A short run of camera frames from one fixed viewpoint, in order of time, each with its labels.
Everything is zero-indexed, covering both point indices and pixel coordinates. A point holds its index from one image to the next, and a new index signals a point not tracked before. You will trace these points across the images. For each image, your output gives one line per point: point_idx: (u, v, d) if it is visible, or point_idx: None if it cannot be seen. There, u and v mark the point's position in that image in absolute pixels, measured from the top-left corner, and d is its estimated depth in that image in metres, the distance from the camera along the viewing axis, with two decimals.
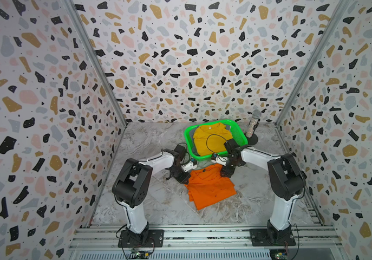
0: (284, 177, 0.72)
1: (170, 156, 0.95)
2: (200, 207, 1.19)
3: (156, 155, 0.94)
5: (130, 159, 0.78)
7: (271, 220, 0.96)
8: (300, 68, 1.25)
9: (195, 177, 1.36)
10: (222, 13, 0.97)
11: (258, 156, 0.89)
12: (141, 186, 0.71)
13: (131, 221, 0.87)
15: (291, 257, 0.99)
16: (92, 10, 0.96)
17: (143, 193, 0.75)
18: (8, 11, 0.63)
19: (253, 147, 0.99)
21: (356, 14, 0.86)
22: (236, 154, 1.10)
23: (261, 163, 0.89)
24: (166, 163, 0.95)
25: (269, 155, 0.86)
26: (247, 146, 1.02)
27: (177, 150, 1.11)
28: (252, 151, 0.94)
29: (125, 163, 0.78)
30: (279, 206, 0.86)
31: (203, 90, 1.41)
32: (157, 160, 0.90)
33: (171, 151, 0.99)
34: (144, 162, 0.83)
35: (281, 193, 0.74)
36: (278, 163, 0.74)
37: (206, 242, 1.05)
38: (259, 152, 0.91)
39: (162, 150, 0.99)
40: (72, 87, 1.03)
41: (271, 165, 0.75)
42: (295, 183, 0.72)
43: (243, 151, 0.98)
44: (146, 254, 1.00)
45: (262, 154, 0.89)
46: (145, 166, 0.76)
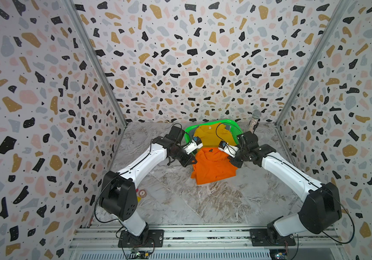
0: (323, 213, 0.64)
1: (162, 150, 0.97)
2: (200, 182, 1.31)
3: (143, 157, 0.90)
5: (111, 173, 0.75)
7: (276, 223, 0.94)
8: (300, 68, 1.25)
9: (201, 156, 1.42)
10: (222, 13, 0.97)
11: (287, 171, 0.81)
12: (125, 202, 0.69)
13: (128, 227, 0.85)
15: (291, 257, 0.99)
16: (92, 10, 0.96)
17: (132, 206, 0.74)
18: (8, 11, 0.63)
19: (281, 158, 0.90)
21: (356, 14, 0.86)
22: (254, 156, 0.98)
23: (288, 181, 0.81)
24: (157, 159, 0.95)
25: (303, 177, 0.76)
26: (271, 153, 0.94)
27: (173, 135, 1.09)
28: (278, 162, 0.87)
29: (105, 177, 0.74)
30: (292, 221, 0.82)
31: (203, 90, 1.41)
32: (144, 161, 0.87)
33: (164, 140, 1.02)
34: (125, 173, 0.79)
35: (311, 226, 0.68)
36: (320, 198, 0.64)
37: (206, 242, 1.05)
38: (288, 167, 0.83)
39: (149, 148, 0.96)
40: (72, 87, 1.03)
41: (310, 198, 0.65)
42: (331, 218, 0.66)
43: (267, 158, 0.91)
44: (146, 254, 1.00)
45: (296, 174, 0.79)
46: (127, 180, 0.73)
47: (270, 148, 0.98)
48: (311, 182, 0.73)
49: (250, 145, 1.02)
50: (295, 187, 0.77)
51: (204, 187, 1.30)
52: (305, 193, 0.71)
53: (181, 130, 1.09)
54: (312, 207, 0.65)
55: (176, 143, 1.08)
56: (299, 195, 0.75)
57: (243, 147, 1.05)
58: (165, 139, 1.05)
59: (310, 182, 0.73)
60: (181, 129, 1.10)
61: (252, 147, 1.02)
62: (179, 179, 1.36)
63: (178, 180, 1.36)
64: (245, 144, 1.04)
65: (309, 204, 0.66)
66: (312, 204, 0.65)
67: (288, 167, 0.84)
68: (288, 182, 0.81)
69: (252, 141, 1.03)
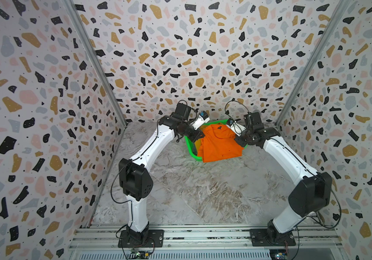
0: (312, 198, 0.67)
1: (170, 131, 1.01)
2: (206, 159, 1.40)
3: (151, 141, 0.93)
5: (124, 158, 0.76)
7: (274, 221, 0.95)
8: (300, 68, 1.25)
9: (210, 132, 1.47)
10: (222, 13, 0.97)
11: (286, 156, 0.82)
12: (141, 186, 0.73)
13: (134, 218, 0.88)
15: (291, 257, 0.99)
16: (92, 10, 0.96)
17: (149, 186, 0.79)
18: (8, 11, 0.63)
19: (283, 143, 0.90)
21: (356, 14, 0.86)
22: (258, 137, 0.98)
23: (285, 165, 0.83)
24: (164, 141, 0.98)
25: (301, 164, 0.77)
26: (275, 136, 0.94)
27: (180, 114, 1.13)
28: (280, 147, 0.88)
29: (120, 164, 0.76)
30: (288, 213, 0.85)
31: (203, 90, 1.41)
32: (154, 145, 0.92)
33: (170, 120, 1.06)
34: (137, 159, 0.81)
35: (298, 209, 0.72)
36: (312, 184, 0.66)
37: (206, 242, 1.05)
38: (288, 153, 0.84)
39: (156, 130, 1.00)
40: (72, 87, 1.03)
41: (302, 183, 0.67)
42: (319, 204, 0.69)
43: (269, 142, 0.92)
44: (146, 254, 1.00)
45: (295, 159, 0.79)
46: (140, 165, 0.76)
47: (274, 131, 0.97)
48: (308, 168, 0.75)
49: (255, 127, 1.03)
50: (291, 171, 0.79)
51: (205, 187, 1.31)
52: (299, 178, 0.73)
53: (187, 108, 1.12)
54: (302, 192, 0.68)
55: (183, 121, 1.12)
56: (292, 180, 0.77)
57: (249, 127, 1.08)
58: (173, 118, 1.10)
59: (306, 169, 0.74)
60: (187, 106, 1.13)
61: (257, 128, 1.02)
62: (179, 179, 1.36)
63: (178, 180, 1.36)
64: (250, 125, 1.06)
65: (300, 188, 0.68)
66: (302, 189, 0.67)
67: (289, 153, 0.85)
68: (286, 166, 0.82)
69: (258, 123, 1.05)
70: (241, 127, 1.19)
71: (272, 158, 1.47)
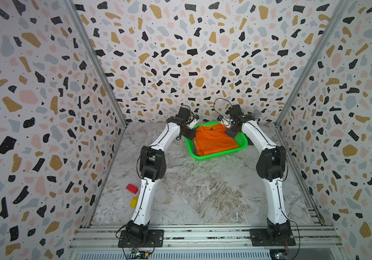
0: (269, 163, 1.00)
1: (177, 127, 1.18)
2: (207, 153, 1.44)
3: (164, 133, 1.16)
5: (145, 146, 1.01)
7: (269, 218, 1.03)
8: (300, 68, 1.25)
9: (203, 131, 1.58)
10: (222, 13, 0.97)
11: (256, 135, 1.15)
12: (160, 164, 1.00)
13: (142, 205, 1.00)
15: (291, 257, 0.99)
16: (92, 10, 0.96)
17: (163, 168, 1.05)
18: (9, 11, 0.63)
19: (255, 125, 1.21)
21: (356, 14, 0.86)
22: (237, 122, 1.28)
23: (255, 142, 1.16)
24: (174, 134, 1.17)
25: (266, 140, 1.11)
26: (250, 120, 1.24)
27: (181, 115, 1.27)
28: (253, 129, 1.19)
29: (142, 150, 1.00)
30: (268, 195, 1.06)
31: (203, 90, 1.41)
32: (167, 136, 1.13)
33: (176, 119, 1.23)
34: (155, 145, 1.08)
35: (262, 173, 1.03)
36: (269, 152, 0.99)
37: (206, 242, 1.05)
38: (258, 132, 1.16)
39: (167, 127, 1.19)
40: (72, 87, 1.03)
41: (263, 153, 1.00)
42: (276, 168, 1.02)
43: (245, 124, 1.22)
44: (146, 254, 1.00)
45: (260, 136, 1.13)
46: (158, 150, 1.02)
47: (251, 117, 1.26)
48: (269, 143, 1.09)
49: (236, 114, 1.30)
50: (259, 146, 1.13)
51: (204, 187, 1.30)
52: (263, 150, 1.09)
53: (188, 111, 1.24)
54: (264, 160, 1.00)
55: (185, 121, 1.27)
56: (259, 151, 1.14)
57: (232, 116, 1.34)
58: (177, 118, 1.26)
59: (268, 143, 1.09)
60: (188, 110, 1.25)
61: (237, 115, 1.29)
62: (179, 179, 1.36)
63: (178, 180, 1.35)
64: (233, 113, 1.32)
65: (261, 157, 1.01)
66: (263, 157, 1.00)
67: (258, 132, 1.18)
68: (255, 143, 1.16)
69: (239, 111, 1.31)
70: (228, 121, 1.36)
71: None
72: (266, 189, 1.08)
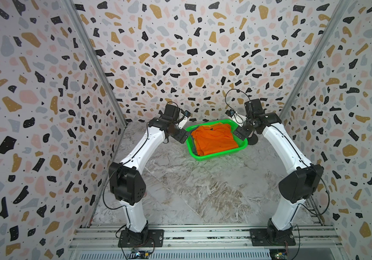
0: (301, 186, 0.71)
1: (160, 132, 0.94)
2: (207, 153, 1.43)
3: (142, 141, 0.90)
5: (114, 163, 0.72)
7: (273, 220, 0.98)
8: (300, 68, 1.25)
9: (203, 131, 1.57)
10: (222, 13, 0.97)
11: (284, 145, 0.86)
12: (134, 189, 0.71)
13: (132, 220, 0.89)
15: (291, 257, 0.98)
16: (92, 10, 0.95)
17: (141, 189, 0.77)
18: (8, 11, 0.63)
19: (284, 132, 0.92)
21: (356, 14, 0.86)
22: (258, 122, 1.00)
23: (282, 154, 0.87)
24: (157, 141, 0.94)
25: (297, 155, 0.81)
26: (275, 124, 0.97)
27: (168, 115, 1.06)
28: (280, 135, 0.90)
29: (110, 168, 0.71)
30: (282, 208, 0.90)
31: (203, 90, 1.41)
32: (145, 147, 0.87)
33: (160, 122, 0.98)
34: (129, 162, 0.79)
35: (287, 193, 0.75)
36: (304, 174, 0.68)
37: (206, 242, 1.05)
38: (287, 142, 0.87)
39: (147, 132, 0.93)
40: (72, 87, 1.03)
41: (295, 173, 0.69)
42: (306, 190, 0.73)
43: (269, 129, 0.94)
44: (146, 254, 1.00)
45: (289, 149, 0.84)
46: (131, 168, 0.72)
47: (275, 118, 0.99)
48: (302, 160, 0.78)
49: (256, 112, 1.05)
50: (285, 160, 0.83)
51: (204, 187, 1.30)
52: (292, 167, 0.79)
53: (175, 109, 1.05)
54: (293, 181, 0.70)
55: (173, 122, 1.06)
56: (285, 167, 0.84)
57: (249, 114, 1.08)
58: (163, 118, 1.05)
59: (300, 159, 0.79)
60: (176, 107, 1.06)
61: (258, 114, 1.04)
62: (179, 179, 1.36)
63: (178, 180, 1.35)
64: (250, 111, 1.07)
65: (291, 176, 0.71)
66: (294, 178, 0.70)
67: (287, 142, 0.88)
68: (281, 154, 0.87)
69: (258, 109, 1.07)
70: (242, 117, 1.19)
71: (272, 158, 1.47)
72: (281, 201, 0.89)
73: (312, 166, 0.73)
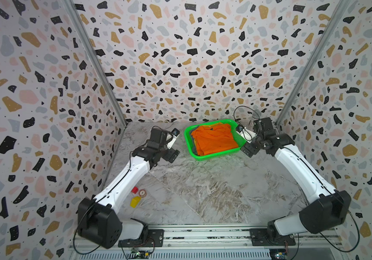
0: (327, 217, 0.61)
1: (144, 163, 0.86)
2: (207, 153, 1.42)
3: (123, 173, 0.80)
5: (85, 200, 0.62)
7: (276, 222, 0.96)
8: (300, 68, 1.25)
9: (203, 131, 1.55)
10: (222, 13, 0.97)
11: (301, 170, 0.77)
12: (106, 232, 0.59)
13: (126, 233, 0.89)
15: (291, 257, 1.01)
16: (92, 10, 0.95)
17: (116, 231, 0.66)
18: (8, 11, 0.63)
19: (299, 155, 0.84)
21: (356, 14, 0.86)
22: (269, 144, 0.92)
23: (300, 180, 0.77)
24: (139, 174, 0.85)
25: (318, 181, 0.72)
26: (288, 145, 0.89)
27: (154, 141, 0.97)
28: (295, 158, 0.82)
29: (80, 206, 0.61)
30: (293, 221, 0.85)
31: (203, 90, 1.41)
32: (125, 181, 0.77)
33: (145, 150, 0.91)
34: (103, 198, 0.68)
35: (310, 225, 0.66)
36: (330, 203, 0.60)
37: (206, 242, 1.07)
38: (305, 166, 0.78)
39: (129, 163, 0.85)
40: (72, 87, 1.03)
41: (319, 202, 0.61)
42: (333, 222, 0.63)
43: (283, 150, 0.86)
44: (146, 254, 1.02)
45: (308, 174, 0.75)
46: (106, 206, 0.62)
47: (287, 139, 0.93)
48: (325, 186, 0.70)
49: (267, 132, 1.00)
50: (306, 187, 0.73)
51: (204, 187, 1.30)
52: (315, 195, 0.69)
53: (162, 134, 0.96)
54: (318, 211, 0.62)
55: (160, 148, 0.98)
56: (306, 195, 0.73)
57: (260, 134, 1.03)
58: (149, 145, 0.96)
59: (323, 186, 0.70)
60: (162, 131, 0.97)
61: (268, 135, 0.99)
62: (179, 179, 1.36)
63: (178, 180, 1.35)
64: (261, 131, 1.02)
65: (314, 206, 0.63)
66: (318, 207, 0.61)
67: (304, 166, 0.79)
68: (299, 179, 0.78)
69: (269, 129, 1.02)
70: (251, 134, 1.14)
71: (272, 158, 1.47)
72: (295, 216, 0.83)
73: (337, 193, 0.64)
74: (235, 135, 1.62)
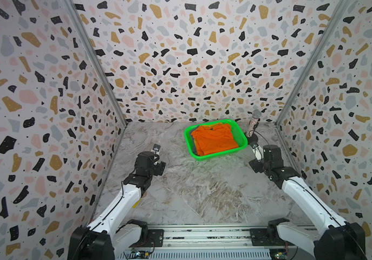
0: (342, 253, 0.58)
1: (136, 189, 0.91)
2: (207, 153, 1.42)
3: (116, 201, 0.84)
5: (79, 228, 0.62)
7: (279, 226, 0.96)
8: (300, 68, 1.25)
9: (203, 131, 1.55)
10: (222, 13, 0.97)
11: (308, 201, 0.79)
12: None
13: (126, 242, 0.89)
15: (290, 257, 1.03)
16: (92, 10, 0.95)
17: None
18: (8, 11, 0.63)
19: (304, 185, 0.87)
21: (356, 14, 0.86)
22: (276, 176, 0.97)
23: (308, 211, 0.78)
24: (132, 201, 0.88)
25: (326, 211, 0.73)
26: (294, 176, 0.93)
27: (142, 166, 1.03)
28: (301, 189, 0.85)
29: (73, 236, 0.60)
30: (300, 238, 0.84)
31: (203, 90, 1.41)
32: (119, 207, 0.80)
33: (136, 179, 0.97)
34: (98, 226, 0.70)
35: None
36: (340, 236, 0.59)
37: (206, 242, 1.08)
38: (310, 196, 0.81)
39: (122, 190, 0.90)
40: (72, 87, 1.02)
41: (328, 233, 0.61)
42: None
43: (288, 182, 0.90)
44: (146, 254, 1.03)
45: (314, 203, 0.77)
46: (100, 233, 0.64)
47: (294, 171, 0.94)
48: (334, 217, 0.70)
49: (274, 163, 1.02)
50: (315, 219, 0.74)
51: (204, 187, 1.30)
52: (325, 227, 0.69)
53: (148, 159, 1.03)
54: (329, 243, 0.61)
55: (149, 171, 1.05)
56: (318, 228, 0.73)
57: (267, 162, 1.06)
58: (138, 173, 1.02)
59: (332, 217, 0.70)
60: (147, 156, 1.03)
61: (275, 166, 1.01)
62: (179, 179, 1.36)
63: (178, 180, 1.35)
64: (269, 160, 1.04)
65: (326, 239, 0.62)
66: (330, 240, 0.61)
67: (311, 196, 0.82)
68: (308, 211, 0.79)
69: (278, 158, 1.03)
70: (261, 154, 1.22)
71: None
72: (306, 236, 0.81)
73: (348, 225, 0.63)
74: (236, 135, 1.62)
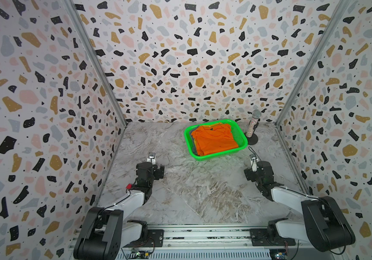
0: (322, 222, 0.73)
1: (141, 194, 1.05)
2: (207, 153, 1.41)
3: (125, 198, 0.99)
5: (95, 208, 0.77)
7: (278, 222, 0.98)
8: (300, 68, 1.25)
9: (202, 131, 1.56)
10: (222, 13, 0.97)
11: (291, 195, 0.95)
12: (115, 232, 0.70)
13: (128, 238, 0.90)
15: (291, 257, 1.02)
16: (92, 10, 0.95)
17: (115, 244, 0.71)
18: (8, 11, 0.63)
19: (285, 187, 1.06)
21: (356, 14, 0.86)
22: (266, 191, 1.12)
23: (294, 202, 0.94)
24: (136, 202, 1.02)
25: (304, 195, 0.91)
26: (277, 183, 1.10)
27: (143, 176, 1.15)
28: (284, 189, 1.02)
29: (90, 213, 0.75)
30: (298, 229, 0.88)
31: (203, 90, 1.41)
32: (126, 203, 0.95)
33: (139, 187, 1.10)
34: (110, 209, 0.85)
35: (316, 237, 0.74)
36: (317, 207, 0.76)
37: (206, 242, 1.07)
38: (292, 192, 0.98)
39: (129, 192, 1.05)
40: (72, 87, 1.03)
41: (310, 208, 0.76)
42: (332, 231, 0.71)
43: (273, 188, 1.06)
44: (146, 254, 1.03)
45: (295, 194, 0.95)
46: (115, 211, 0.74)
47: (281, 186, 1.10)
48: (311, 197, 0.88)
49: (265, 179, 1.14)
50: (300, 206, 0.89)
51: (204, 187, 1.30)
52: None
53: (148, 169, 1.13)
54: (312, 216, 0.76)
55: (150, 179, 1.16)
56: None
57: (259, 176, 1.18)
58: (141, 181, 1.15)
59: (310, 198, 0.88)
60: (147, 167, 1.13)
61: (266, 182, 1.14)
62: (179, 179, 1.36)
63: (178, 180, 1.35)
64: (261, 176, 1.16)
65: (310, 214, 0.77)
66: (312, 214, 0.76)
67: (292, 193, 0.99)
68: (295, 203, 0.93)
69: (269, 175, 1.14)
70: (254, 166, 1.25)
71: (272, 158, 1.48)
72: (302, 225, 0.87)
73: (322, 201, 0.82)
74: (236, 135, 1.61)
